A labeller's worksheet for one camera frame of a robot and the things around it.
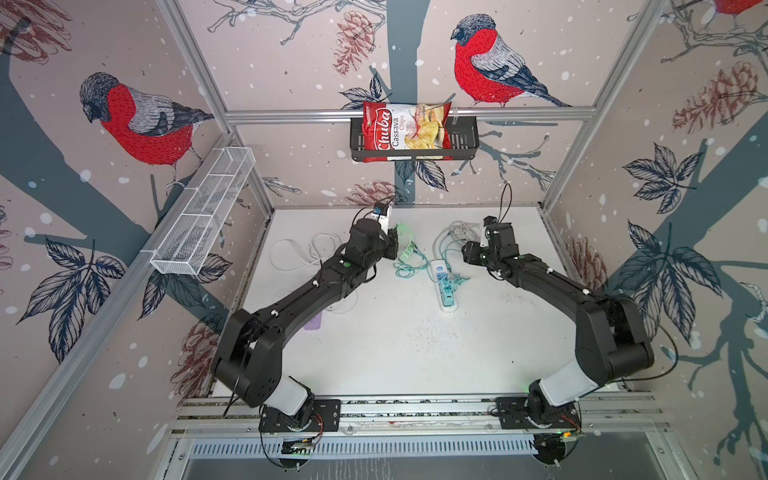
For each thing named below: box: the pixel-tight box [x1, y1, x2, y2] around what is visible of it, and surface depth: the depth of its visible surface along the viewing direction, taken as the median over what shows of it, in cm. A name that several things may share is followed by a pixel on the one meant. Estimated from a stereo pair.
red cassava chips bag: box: [363, 101, 454, 163], surface depth 90 cm
